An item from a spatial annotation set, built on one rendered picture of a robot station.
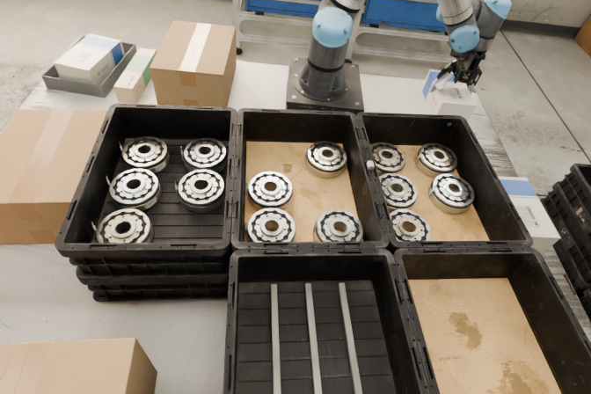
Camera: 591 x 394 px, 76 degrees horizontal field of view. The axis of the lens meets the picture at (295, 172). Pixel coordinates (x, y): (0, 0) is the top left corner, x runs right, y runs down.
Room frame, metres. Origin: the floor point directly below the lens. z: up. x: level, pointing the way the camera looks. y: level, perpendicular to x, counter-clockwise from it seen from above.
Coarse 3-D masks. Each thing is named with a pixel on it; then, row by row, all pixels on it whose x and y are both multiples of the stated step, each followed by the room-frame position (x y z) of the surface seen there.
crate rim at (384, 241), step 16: (240, 112) 0.71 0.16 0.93; (256, 112) 0.72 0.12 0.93; (272, 112) 0.73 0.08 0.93; (288, 112) 0.74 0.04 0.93; (304, 112) 0.75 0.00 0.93; (320, 112) 0.76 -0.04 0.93; (336, 112) 0.77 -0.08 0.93; (240, 128) 0.67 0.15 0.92; (240, 144) 0.60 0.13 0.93; (240, 160) 0.55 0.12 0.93; (240, 176) 0.51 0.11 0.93; (368, 176) 0.57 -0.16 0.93; (240, 192) 0.47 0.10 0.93; (368, 192) 0.52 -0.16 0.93; (384, 224) 0.44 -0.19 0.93; (384, 240) 0.41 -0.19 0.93
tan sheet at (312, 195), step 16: (256, 144) 0.71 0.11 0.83; (272, 144) 0.72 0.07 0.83; (288, 144) 0.73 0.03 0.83; (304, 144) 0.74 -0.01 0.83; (256, 160) 0.66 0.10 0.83; (272, 160) 0.66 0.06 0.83; (288, 160) 0.67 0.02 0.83; (304, 160) 0.68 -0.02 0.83; (288, 176) 0.62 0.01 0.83; (304, 176) 0.63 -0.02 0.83; (304, 192) 0.58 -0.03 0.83; (320, 192) 0.58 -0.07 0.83; (336, 192) 0.59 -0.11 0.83; (352, 192) 0.60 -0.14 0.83; (288, 208) 0.52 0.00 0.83; (304, 208) 0.53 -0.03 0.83; (320, 208) 0.53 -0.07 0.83; (336, 208) 0.54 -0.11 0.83; (352, 208) 0.55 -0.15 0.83; (304, 224) 0.48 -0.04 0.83; (304, 240) 0.44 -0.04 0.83
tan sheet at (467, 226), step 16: (416, 176) 0.68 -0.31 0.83; (416, 208) 0.58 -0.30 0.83; (432, 208) 0.58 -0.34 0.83; (432, 224) 0.54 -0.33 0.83; (448, 224) 0.54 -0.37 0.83; (464, 224) 0.55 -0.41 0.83; (480, 224) 0.56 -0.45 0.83; (432, 240) 0.49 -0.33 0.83; (448, 240) 0.50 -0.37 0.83; (464, 240) 0.51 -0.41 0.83; (480, 240) 0.51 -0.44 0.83
